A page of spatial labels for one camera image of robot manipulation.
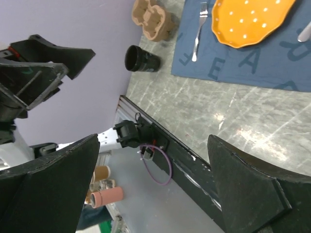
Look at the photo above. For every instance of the dark translucent coffee cup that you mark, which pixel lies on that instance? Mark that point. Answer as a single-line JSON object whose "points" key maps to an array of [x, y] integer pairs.
{"points": [[137, 59]]}

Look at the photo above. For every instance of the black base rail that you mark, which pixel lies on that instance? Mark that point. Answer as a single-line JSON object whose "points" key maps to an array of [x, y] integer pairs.
{"points": [[191, 172]]}

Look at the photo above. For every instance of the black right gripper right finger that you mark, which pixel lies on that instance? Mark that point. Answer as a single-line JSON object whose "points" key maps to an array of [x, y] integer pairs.
{"points": [[256, 196]]}

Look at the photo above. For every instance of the brown cardboard cup carrier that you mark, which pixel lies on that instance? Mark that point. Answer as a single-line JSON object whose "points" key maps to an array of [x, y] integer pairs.
{"points": [[155, 21]]}

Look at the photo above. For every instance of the blue letter placemat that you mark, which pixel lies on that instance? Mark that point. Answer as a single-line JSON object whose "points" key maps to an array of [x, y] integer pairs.
{"points": [[278, 62]]}

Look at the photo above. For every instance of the pink paper cup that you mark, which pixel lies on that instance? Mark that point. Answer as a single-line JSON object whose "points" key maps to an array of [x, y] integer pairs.
{"points": [[107, 196]]}

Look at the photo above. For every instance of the brown paper cup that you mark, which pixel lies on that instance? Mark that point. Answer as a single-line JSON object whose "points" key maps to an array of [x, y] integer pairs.
{"points": [[101, 173]]}

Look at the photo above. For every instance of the silver fork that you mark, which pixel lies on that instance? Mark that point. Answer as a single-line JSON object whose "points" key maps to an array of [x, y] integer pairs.
{"points": [[202, 19]]}

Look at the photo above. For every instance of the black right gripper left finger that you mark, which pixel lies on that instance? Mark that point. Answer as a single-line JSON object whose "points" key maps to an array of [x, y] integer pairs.
{"points": [[47, 194]]}

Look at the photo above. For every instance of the silver spoon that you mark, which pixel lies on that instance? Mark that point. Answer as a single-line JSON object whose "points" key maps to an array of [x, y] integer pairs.
{"points": [[305, 35]]}

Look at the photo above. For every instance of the clear glass cup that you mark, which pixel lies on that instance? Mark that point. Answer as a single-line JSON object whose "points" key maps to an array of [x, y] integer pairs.
{"points": [[102, 185]]}

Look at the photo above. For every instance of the orange dotted plate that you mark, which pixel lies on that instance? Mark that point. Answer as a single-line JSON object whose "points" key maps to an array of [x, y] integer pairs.
{"points": [[241, 23]]}

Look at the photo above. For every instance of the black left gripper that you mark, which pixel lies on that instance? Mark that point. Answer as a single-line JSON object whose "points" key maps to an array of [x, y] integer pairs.
{"points": [[24, 85]]}

